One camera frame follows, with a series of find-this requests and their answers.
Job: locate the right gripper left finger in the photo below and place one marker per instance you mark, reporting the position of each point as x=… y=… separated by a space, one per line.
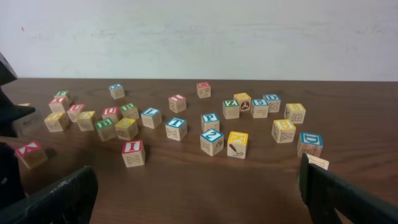
x=69 y=200

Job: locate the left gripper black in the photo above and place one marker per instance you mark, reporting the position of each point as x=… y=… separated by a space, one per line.
x=11 y=187

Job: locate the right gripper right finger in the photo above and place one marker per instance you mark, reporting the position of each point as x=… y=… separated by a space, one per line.
x=326 y=195

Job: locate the white green block right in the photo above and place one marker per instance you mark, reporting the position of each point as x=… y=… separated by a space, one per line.
x=324 y=164

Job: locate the red A block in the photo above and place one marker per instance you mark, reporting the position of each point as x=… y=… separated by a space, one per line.
x=32 y=155

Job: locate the yellow block beside U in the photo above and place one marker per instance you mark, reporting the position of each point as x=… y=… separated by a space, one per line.
x=57 y=122

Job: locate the green F block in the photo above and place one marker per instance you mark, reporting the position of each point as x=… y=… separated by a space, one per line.
x=66 y=94

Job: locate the blue D block lower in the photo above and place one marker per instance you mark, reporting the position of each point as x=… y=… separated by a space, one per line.
x=309 y=143

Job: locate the blue d block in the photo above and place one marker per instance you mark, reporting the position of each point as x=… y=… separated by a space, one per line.
x=309 y=143
x=273 y=101

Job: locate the red I block lower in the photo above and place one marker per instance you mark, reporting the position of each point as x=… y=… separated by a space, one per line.
x=133 y=153

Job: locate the red i block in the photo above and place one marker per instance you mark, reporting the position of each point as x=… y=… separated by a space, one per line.
x=133 y=153
x=177 y=103

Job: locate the green B block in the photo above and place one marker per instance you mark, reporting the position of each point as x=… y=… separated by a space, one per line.
x=106 y=129

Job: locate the yellow block right middle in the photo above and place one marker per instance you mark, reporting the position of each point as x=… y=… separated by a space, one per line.
x=283 y=131

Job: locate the yellow block beside B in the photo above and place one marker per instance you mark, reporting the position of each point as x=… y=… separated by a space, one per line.
x=126 y=129

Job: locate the yellow block far right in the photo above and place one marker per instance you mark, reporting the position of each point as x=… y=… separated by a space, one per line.
x=295 y=112

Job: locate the green R block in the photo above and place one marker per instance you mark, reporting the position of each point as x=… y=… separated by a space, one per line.
x=130 y=111

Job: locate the yellow block beside 2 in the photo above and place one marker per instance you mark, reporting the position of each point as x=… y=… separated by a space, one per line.
x=237 y=145

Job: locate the blue X block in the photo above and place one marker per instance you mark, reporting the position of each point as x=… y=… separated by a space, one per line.
x=116 y=91

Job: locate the blue D block upper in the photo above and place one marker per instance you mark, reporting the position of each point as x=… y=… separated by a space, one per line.
x=273 y=101

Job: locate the blue 5 block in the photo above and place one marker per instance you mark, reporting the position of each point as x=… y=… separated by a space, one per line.
x=259 y=108

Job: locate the blue L block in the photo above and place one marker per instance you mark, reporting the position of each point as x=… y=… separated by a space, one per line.
x=151 y=117

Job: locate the blue T block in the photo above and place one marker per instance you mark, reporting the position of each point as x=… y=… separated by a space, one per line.
x=176 y=128

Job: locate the yellow block top right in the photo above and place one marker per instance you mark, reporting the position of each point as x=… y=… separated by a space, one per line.
x=244 y=101

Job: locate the blue 2 block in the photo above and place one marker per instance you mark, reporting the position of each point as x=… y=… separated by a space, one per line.
x=212 y=142

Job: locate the green Z block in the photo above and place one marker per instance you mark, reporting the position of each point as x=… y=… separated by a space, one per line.
x=230 y=109

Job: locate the blue P block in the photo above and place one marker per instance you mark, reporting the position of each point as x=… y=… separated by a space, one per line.
x=210 y=121

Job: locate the red I block upper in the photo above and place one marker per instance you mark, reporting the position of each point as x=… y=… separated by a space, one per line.
x=177 y=103

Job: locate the red block top right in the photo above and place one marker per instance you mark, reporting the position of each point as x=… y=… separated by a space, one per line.
x=203 y=90

